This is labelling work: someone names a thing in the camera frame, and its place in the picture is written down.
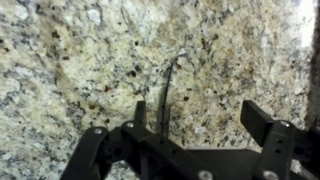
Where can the single black zip tie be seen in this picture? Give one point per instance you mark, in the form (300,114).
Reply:
(164,106)

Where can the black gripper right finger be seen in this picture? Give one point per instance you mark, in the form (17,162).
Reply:
(278,150)

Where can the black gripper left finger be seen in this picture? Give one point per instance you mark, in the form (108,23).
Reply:
(90,150)

